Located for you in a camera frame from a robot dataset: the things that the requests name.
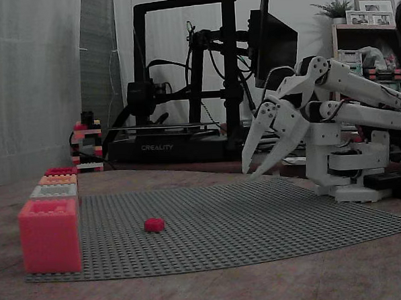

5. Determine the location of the small red round brick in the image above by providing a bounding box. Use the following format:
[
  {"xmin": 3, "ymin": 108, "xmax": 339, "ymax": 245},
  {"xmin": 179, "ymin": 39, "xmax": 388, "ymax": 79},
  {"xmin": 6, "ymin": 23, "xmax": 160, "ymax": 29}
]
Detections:
[{"xmin": 143, "ymin": 217, "xmax": 167, "ymax": 234}]

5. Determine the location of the grey Lego baseplate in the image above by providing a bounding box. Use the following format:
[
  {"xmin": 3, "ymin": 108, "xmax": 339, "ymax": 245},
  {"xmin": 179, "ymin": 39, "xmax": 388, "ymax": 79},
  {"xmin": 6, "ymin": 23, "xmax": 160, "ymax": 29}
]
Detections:
[{"xmin": 19, "ymin": 171, "xmax": 401, "ymax": 285}]

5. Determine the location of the red and black brick tower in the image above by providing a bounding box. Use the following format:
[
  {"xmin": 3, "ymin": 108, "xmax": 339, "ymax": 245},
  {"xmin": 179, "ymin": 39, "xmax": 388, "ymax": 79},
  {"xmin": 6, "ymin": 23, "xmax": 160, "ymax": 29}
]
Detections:
[{"xmin": 68, "ymin": 109, "xmax": 105, "ymax": 174}]

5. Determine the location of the dark red lego brick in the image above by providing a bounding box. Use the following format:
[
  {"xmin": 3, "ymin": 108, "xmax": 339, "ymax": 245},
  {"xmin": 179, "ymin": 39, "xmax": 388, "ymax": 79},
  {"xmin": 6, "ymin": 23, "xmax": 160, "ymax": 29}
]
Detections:
[{"xmin": 44, "ymin": 166, "xmax": 79, "ymax": 178}]

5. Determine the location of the orange lego brick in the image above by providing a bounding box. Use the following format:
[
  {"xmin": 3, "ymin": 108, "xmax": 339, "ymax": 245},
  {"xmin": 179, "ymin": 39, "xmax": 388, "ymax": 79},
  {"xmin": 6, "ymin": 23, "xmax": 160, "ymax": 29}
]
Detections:
[{"xmin": 37, "ymin": 173, "xmax": 79, "ymax": 187}]

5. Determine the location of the grey lego brick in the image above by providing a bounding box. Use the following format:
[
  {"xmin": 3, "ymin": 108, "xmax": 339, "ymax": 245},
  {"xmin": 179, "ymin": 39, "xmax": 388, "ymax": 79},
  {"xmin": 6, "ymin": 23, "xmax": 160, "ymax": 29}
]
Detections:
[{"xmin": 29, "ymin": 183, "xmax": 79, "ymax": 201}]

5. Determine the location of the large red lego brick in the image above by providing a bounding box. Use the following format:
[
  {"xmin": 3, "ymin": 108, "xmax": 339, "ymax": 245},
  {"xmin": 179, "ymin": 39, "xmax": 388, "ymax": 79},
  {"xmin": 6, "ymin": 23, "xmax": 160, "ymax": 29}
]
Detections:
[{"xmin": 16, "ymin": 197, "xmax": 84, "ymax": 277}]

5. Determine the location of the black computer monitor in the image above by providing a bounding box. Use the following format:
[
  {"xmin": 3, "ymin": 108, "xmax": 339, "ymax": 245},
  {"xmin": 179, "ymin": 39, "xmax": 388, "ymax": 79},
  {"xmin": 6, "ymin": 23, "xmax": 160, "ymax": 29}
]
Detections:
[{"xmin": 247, "ymin": 0, "xmax": 302, "ymax": 89}]

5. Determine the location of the white storage crate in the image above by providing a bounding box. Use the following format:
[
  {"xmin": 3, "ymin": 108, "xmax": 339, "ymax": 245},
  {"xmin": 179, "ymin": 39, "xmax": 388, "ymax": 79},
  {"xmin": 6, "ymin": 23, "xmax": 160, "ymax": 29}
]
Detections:
[{"xmin": 337, "ymin": 48, "xmax": 363, "ymax": 64}]

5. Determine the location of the clear plastic bag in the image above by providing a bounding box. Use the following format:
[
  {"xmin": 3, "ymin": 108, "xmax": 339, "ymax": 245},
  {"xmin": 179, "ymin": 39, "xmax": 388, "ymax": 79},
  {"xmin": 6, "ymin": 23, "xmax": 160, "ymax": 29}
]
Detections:
[{"xmin": 359, "ymin": 45, "xmax": 387, "ymax": 70}]

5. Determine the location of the wooden shelf unit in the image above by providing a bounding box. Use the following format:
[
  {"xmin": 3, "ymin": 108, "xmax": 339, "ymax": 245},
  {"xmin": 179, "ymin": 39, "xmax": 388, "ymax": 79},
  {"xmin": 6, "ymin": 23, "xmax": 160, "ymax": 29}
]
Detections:
[{"xmin": 329, "ymin": 20, "xmax": 401, "ymax": 112}]

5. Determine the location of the black Creality 3D printer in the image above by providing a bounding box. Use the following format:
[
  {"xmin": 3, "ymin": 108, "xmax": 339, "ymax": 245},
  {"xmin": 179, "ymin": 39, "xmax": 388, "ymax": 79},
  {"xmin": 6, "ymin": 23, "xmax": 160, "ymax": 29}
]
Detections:
[{"xmin": 97, "ymin": 0, "xmax": 267, "ymax": 168}]

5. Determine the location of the green potted plant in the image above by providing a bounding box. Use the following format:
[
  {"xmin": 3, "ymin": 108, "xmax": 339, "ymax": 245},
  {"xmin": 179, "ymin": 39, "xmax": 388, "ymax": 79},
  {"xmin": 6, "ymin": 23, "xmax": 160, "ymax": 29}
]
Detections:
[{"xmin": 310, "ymin": 0, "xmax": 355, "ymax": 27}]

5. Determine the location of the wide white picture frame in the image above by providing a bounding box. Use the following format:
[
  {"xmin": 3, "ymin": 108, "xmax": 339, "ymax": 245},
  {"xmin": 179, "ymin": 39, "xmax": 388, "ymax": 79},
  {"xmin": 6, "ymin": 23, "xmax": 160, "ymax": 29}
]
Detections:
[{"xmin": 345, "ymin": 7, "xmax": 395, "ymax": 29}]

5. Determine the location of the large white picture frame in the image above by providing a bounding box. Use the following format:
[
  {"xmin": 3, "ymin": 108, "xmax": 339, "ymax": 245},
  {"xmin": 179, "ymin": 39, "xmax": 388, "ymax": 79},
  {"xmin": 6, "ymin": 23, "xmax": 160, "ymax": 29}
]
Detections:
[{"xmin": 353, "ymin": 0, "xmax": 396, "ymax": 15}]

